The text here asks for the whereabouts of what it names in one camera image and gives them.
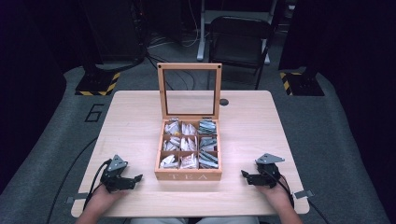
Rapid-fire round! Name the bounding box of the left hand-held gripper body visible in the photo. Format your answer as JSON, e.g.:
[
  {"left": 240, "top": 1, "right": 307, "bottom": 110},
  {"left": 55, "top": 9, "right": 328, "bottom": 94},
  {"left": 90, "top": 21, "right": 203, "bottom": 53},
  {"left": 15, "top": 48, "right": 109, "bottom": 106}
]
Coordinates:
[{"left": 100, "top": 154, "right": 135, "bottom": 192}]

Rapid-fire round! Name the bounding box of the person's left hand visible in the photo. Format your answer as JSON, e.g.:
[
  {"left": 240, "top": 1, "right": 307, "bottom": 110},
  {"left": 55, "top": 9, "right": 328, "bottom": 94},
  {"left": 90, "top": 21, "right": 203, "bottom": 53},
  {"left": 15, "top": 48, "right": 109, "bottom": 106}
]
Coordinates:
[{"left": 92, "top": 186, "right": 129, "bottom": 204}]

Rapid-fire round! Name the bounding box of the black folding chair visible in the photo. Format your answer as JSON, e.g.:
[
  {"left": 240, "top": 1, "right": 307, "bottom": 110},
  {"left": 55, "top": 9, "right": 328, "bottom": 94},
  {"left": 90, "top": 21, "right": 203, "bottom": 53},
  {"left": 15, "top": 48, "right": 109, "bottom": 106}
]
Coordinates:
[{"left": 206, "top": 16, "right": 276, "bottom": 91}]

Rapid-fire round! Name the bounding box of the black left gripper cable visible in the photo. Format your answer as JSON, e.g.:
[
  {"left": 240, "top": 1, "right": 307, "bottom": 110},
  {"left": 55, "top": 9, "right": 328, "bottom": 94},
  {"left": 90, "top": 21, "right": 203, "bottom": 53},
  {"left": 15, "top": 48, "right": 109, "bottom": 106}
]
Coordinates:
[{"left": 82, "top": 159, "right": 112, "bottom": 213}]

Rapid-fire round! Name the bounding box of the grey metal bracket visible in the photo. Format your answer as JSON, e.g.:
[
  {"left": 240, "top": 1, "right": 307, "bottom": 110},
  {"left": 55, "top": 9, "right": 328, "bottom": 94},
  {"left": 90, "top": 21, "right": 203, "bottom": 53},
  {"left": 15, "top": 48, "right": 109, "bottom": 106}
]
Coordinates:
[
  {"left": 293, "top": 189, "right": 315, "bottom": 200},
  {"left": 65, "top": 192, "right": 90, "bottom": 205}
]

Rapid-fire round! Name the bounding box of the group of grey tea packets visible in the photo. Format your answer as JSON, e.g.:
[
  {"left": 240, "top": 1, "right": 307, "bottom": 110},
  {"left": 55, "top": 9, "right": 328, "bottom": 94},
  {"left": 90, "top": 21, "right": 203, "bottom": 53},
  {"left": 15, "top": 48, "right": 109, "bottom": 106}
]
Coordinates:
[{"left": 197, "top": 119, "right": 219, "bottom": 170}]

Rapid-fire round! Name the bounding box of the black hazard-striped stand base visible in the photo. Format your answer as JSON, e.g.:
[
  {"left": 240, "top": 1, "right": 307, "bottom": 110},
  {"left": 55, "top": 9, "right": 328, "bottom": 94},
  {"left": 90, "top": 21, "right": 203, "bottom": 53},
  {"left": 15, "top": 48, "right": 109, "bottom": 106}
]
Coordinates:
[
  {"left": 75, "top": 63, "right": 121, "bottom": 97},
  {"left": 278, "top": 70, "right": 325, "bottom": 97}
]

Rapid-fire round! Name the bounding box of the tangle of floor cables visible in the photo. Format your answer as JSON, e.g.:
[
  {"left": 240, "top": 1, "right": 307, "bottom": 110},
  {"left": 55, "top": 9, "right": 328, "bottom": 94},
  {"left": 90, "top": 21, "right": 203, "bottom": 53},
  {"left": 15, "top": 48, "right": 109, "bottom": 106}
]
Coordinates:
[{"left": 145, "top": 6, "right": 202, "bottom": 91}]

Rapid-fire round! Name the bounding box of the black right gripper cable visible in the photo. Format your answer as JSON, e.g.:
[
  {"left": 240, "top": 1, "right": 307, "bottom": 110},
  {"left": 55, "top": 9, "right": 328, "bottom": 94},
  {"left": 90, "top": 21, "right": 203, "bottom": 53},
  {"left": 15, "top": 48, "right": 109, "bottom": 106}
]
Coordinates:
[{"left": 278, "top": 173, "right": 332, "bottom": 224}]

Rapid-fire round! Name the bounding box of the dark curtain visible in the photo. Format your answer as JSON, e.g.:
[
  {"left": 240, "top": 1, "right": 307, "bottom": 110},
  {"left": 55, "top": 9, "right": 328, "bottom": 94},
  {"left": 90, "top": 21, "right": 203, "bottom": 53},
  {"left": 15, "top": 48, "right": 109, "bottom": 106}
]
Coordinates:
[
  {"left": 0, "top": 0, "right": 94, "bottom": 194},
  {"left": 278, "top": 0, "right": 396, "bottom": 218}
]

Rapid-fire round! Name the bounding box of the person's right hand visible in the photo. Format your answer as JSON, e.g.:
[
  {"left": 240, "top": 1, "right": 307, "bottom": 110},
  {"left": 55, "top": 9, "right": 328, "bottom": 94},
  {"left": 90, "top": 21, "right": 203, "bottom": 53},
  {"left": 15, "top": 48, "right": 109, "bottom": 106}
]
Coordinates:
[{"left": 258, "top": 183, "right": 293, "bottom": 209}]

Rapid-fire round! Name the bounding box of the black floor cable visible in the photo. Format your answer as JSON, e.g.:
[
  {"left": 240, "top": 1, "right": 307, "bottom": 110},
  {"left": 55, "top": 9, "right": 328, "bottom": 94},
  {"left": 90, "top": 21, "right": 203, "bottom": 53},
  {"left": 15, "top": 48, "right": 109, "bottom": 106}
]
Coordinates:
[{"left": 46, "top": 137, "right": 98, "bottom": 224}]

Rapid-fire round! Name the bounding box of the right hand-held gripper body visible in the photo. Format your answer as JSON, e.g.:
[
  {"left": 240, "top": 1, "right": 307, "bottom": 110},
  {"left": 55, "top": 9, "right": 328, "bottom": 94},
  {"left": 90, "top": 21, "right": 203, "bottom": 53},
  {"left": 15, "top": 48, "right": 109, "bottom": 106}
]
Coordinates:
[{"left": 255, "top": 152, "right": 286, "bottom": 189}]

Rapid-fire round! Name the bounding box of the wooden tea box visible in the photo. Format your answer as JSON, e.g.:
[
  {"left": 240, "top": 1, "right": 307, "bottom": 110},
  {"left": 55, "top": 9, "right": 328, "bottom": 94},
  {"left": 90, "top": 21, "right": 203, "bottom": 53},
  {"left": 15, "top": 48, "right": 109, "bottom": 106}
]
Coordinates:
[{"left": 154, "top": 63, "right": 223, "bottom": 182}]

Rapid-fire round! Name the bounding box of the group of white tea packets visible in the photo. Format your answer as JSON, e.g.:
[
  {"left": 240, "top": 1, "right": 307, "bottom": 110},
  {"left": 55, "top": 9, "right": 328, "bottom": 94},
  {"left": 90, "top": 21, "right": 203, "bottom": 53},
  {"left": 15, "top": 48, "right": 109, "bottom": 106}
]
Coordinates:
[{"left": 159, "top": 119, "right": 200, "bottom": 171}]

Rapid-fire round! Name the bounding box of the black cabinet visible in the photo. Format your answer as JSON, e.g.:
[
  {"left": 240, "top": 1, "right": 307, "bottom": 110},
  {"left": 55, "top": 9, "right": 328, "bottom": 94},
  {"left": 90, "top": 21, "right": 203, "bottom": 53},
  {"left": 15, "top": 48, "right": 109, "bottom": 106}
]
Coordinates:
[{"left": 78, "top": 0, "right": 148, "bottom": 64}]

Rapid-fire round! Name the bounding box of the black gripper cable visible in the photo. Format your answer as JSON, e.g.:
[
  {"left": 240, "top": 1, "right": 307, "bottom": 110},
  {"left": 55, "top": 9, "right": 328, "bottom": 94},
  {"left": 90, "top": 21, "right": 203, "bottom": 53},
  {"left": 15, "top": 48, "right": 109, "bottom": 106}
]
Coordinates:
[
  {"left": 278, "top": 173, "right": 332, "bottom": 224},
  {"left": 82, "top": 159, "right": 112, "bottom": 213}
]

